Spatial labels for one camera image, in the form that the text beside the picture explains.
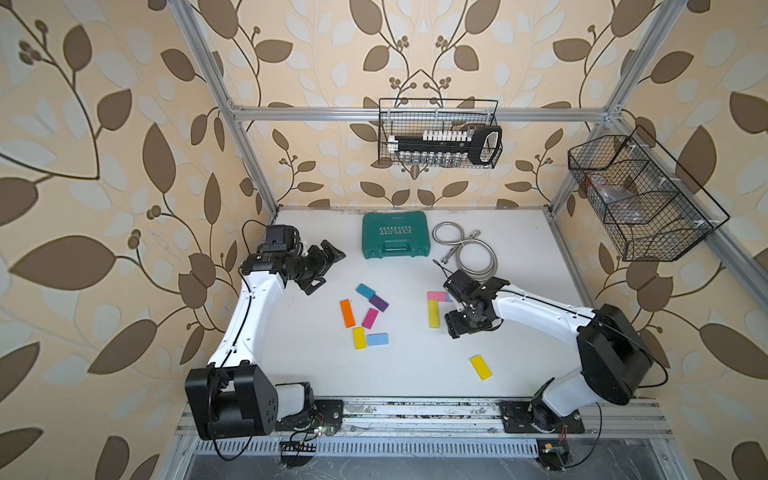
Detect magenta block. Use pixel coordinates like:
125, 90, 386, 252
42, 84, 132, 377
362, 308, 379, 330

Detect purple block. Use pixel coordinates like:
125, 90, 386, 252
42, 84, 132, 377
369, 294, 389, 312

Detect short yellow block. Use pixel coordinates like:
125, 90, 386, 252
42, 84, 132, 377
470, 355, 492, 381

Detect long yellow-green block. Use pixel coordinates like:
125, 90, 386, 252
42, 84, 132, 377
427, 300, 440, 329

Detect green plastic tool case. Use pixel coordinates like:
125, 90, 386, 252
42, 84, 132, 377
362, 211, 431, 259

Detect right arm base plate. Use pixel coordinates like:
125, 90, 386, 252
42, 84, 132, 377
497, 400, 586, 435

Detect right black wire basket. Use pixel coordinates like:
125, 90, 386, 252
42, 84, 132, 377
568, 125, 730, 262

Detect aluminium front rail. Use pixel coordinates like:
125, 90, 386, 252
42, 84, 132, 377
175, 395, 673, 439

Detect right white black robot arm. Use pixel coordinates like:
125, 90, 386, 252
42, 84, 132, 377
443, 271, 656, 432

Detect black wire basket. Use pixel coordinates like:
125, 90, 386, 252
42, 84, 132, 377
568, 125, 730, 262
377, 97, 503, 170

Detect orange long block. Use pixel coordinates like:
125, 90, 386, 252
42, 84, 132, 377
340, 299, 356, 328

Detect yellow block lower left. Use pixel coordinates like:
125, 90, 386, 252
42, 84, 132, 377
353, 327, 367, 350

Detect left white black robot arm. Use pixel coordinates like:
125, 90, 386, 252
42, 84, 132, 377
185, 240, 346, 442

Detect clear plastic bag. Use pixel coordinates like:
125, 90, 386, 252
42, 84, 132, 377
589, 175, 645, 224

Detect black white socket set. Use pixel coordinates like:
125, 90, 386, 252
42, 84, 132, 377
384, 125, 503, 169

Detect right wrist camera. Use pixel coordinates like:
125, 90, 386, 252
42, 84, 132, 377
443, 270, 481, 304

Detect pink block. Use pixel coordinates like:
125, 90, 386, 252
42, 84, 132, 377
427, 291, 449, 302

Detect centre black wire basket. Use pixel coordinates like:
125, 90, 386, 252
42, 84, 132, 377
377, 97, 503, 170

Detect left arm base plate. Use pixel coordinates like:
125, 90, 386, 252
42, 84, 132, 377
274, 398, 344, 436

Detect light blue block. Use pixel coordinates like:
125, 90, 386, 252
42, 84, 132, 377
366, 333, 389, 347

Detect coiled metal shower hose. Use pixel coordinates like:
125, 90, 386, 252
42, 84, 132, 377
431, 221, 499, 283

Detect teal block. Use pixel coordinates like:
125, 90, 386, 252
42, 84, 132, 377
356, 284, 376, 300

